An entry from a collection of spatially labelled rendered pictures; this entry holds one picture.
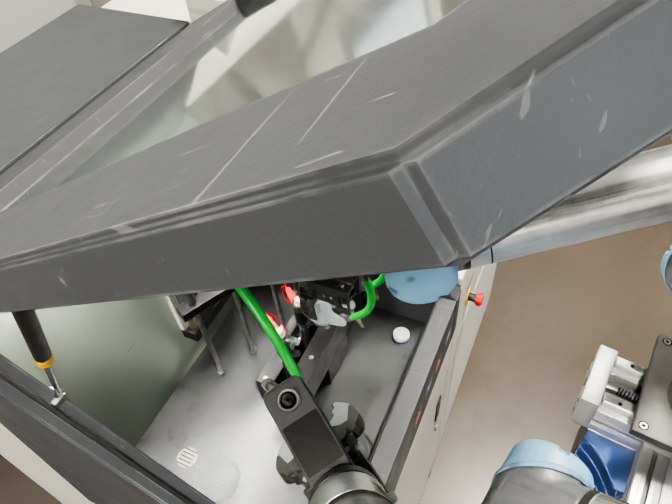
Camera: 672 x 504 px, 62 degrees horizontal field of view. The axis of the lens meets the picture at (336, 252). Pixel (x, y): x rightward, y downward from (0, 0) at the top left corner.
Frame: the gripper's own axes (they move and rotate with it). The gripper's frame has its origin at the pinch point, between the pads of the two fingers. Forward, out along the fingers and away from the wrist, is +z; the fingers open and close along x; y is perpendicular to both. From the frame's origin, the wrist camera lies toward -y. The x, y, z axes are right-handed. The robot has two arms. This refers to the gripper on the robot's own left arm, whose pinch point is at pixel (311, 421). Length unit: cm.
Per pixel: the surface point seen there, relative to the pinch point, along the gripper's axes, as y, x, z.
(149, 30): -66, 12, 40
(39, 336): -26.3, -16.0, -11.5
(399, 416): 20.7, 11.4, 35.0
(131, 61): -60, 6, 33
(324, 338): 2.4, 7.9, 47.1
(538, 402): 85, 62, 124
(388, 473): 25.3, 3.7, 28.3
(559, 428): 93, 61, 116
